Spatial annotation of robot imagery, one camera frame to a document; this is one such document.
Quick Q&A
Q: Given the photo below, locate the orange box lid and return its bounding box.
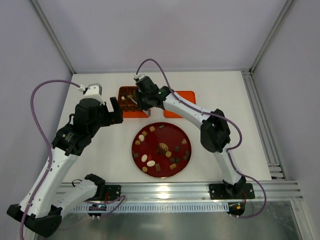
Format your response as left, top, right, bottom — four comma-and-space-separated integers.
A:
163, 90, 196, 119

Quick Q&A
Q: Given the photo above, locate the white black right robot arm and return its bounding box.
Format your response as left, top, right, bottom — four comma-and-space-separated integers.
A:
134, 75, 246, 198

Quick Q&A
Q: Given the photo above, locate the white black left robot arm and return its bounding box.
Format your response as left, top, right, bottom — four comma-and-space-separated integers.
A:
6, 97, 123, 238

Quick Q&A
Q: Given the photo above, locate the orange compartment chocolate box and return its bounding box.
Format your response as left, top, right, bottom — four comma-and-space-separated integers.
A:
117, 86, 149, 119

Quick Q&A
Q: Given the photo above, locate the cream round chocolate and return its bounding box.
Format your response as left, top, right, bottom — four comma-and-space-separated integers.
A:
138, 134, 145, 142

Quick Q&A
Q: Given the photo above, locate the tan scalloped round chocolate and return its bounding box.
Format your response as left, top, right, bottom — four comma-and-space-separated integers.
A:
165, 151, 172, 158

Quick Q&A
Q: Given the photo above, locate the white oval chocolate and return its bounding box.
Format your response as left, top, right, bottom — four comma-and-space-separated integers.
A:
146, 160, 156, 167

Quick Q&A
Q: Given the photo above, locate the dark striped square chocolate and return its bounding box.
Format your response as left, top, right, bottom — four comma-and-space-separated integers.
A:
175, 157, 181, 164

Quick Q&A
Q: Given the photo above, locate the brown rectangular chocolate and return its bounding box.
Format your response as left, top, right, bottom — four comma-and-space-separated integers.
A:
155, 163, 161, 172

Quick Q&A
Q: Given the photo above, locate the tan bar chocolate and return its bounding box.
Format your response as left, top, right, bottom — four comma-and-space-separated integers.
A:
169, 163, 177, 170

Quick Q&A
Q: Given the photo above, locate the round red plate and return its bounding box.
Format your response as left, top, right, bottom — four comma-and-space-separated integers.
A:
131, 122, 192, 179

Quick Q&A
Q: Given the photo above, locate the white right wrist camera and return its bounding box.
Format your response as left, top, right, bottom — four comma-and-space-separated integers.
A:
133, 73, 146, 82

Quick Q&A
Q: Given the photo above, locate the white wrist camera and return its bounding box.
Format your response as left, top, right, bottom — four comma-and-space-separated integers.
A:
77, 83, 105, 105
133, 73, 146, 82

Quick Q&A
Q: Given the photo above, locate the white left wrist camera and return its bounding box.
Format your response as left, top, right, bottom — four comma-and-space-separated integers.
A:
77, 83, 105, 105

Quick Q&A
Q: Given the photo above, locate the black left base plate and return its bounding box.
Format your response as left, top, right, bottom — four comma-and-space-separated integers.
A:
102, 184, 122, 202

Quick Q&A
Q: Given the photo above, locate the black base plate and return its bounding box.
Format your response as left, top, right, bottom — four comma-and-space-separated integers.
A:
102, 184, 122, 202
208, 183, 256, 200

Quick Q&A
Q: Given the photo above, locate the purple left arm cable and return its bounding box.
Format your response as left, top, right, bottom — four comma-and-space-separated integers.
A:
19, 79, 127, 240

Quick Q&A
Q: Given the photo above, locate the grey perforated cable tray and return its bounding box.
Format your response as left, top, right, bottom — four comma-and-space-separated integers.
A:
71, 201, 229, 214

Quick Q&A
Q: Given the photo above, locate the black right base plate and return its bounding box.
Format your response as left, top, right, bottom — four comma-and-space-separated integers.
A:
208, 183, 256, 200

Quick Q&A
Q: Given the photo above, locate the aluminium mounting rail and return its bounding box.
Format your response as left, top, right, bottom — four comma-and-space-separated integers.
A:
54, 181, 305, 203

